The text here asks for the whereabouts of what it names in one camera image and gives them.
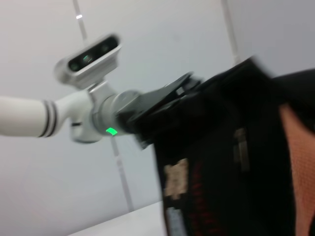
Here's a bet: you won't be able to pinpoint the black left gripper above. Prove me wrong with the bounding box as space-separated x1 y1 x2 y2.
115 72 205 151

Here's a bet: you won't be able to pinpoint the black food bag brown straps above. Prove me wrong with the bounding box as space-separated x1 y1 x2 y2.
137 56 315 236

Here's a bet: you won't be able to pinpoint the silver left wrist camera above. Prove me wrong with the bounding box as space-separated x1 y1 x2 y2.
54 33 123 89

